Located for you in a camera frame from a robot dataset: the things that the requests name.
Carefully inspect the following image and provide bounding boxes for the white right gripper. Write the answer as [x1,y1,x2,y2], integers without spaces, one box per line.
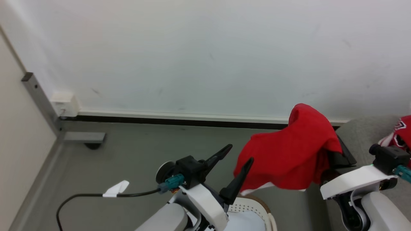
[320,134,399,200]

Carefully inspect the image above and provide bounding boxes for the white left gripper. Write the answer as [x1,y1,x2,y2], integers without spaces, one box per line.
[179,144,254,231]

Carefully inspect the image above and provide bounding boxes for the red cloth garment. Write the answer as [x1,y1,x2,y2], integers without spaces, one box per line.
[233,103,343,197]

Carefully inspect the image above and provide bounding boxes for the red basketball jersey number 23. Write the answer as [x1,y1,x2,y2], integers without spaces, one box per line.
[378,115,411,168]

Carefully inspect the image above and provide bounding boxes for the grey fabric sofa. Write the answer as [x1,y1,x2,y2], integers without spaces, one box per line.
[305,115,411,231]

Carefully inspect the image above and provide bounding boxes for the white laundry basket brown rim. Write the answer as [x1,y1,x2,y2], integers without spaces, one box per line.
[223,194,278,231]

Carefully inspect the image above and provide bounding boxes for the white and black baseboard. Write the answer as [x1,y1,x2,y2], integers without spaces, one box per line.
[60,110,349,131]

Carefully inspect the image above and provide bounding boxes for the cream partition panel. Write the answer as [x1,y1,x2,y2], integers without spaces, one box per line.
[0,26,58,231]

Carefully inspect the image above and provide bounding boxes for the teal cable connector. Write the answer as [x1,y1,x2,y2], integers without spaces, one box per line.
[157,174,185,193]
[395,165,411,184]

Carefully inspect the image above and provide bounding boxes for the white cable tag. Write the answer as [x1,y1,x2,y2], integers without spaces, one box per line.
[102,180,130,198]

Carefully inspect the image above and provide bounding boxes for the black cable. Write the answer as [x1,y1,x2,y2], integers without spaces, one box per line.
[56,189,161,231]

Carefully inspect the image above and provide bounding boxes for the white wall socket box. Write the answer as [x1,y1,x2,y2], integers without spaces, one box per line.
[50,92,80,118]

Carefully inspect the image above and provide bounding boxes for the grey metal partition frame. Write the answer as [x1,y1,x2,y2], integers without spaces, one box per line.
[9,72,106,231]

